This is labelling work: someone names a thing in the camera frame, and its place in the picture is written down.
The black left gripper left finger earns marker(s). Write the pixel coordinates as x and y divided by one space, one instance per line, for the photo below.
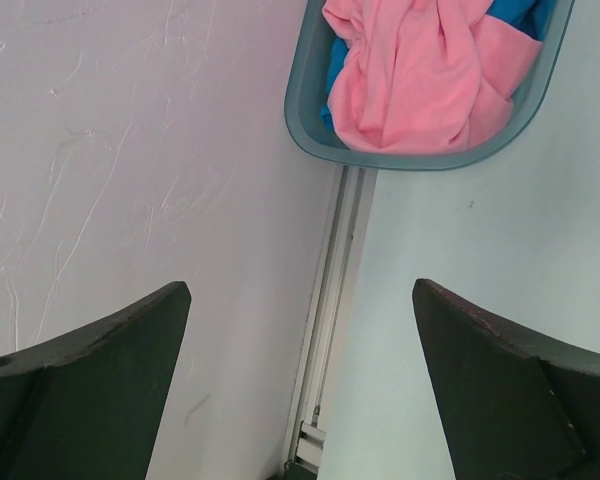
88 404

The pink t-shirt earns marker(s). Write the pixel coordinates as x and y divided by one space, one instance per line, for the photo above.
420 85

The left aluminium side rail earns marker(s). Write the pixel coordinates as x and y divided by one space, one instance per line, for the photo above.
331 310

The grey-blue plastic basket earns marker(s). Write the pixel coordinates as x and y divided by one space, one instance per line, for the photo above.
306 95

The blue t-shirt in basket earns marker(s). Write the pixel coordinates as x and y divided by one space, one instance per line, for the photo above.
520 15

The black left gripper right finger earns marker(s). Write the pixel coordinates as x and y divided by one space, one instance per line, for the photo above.
514 403

